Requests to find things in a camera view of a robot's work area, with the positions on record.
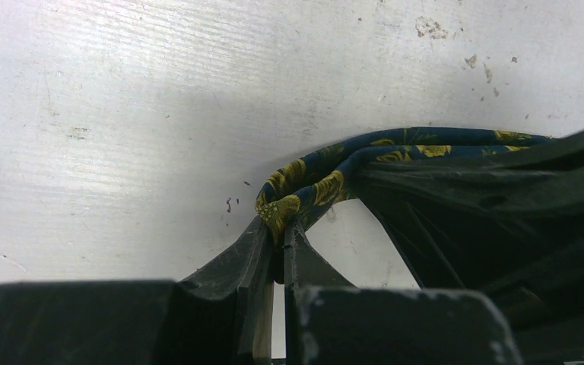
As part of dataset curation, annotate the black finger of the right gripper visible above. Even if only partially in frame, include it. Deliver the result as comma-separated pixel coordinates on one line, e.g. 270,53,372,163
353,130,584,364

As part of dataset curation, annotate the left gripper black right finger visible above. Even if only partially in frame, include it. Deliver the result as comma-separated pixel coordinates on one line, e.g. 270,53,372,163
284,222,522,364

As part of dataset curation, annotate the blue yellow floral tie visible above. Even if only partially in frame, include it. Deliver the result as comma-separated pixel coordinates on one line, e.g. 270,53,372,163
255,127,550,248

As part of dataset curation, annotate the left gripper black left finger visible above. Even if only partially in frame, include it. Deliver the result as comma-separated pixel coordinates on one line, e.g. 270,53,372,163
0,218,273,364

